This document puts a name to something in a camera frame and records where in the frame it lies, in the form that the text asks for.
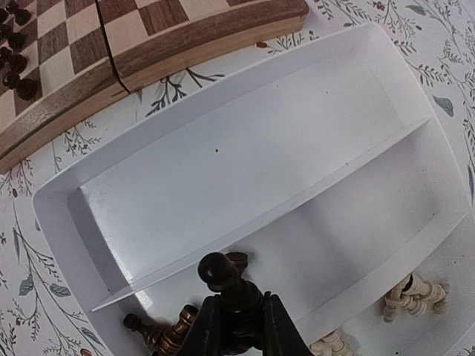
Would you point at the white divided plastic tray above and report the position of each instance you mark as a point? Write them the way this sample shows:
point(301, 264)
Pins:
point(326, 164)

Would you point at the floral patterned table mat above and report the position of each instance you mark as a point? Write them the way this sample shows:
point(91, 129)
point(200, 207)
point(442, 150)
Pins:
point(39, 316)

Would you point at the wooden chessboard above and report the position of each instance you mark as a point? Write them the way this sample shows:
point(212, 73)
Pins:
point(86, 55)

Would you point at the dark chess piece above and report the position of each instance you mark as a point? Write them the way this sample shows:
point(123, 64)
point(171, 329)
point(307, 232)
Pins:
point(241, 301)
point(16, 62)
point(15, 40)
point(21, 15)

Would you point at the dark pawn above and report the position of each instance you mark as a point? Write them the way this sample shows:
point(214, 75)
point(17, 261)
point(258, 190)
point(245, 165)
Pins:
point(25, 88)

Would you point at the light chess pieces pile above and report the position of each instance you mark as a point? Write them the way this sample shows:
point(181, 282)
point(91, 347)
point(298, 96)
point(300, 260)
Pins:
point(412, 294)

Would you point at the dark chess pieces pile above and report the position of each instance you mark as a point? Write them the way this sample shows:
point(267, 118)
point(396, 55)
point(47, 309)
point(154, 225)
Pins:
point(163, 340)

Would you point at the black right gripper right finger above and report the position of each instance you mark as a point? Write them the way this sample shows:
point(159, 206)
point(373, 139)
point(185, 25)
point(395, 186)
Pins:
point(280, 336)

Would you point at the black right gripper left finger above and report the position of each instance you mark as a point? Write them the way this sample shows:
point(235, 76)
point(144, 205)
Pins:
point(204, 336)

